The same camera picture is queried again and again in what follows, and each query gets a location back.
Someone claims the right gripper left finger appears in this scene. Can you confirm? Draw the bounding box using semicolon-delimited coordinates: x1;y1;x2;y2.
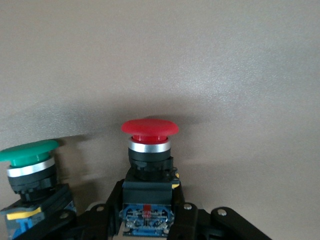
32;178;125;240

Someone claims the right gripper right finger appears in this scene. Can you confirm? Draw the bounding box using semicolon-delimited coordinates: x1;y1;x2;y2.
166;186;273;240

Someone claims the red mushroom push button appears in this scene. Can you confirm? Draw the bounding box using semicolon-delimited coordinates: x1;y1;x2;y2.
119;118;181;238

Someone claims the green mushroom push button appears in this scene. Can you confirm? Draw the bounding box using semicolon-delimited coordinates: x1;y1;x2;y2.
0;139;78;240

